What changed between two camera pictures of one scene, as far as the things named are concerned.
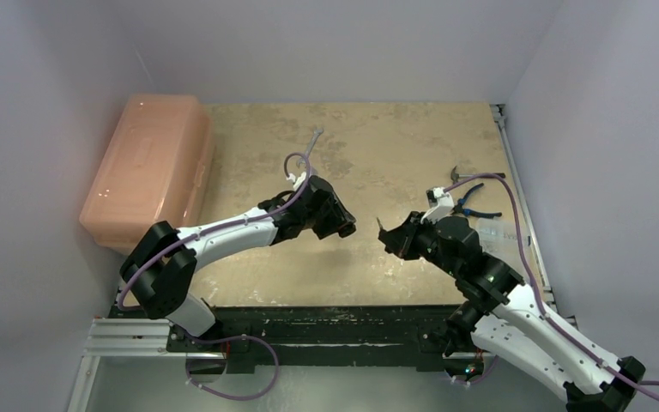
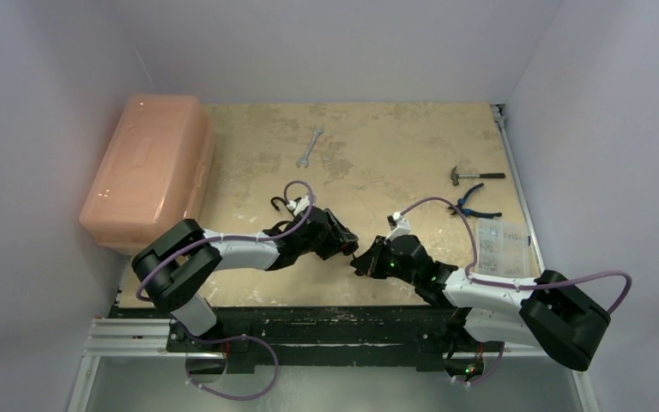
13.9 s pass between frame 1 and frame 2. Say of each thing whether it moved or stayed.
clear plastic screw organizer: stayed
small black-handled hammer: stayed
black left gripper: moved
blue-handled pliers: stayed
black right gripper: moved
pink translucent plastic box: stayed
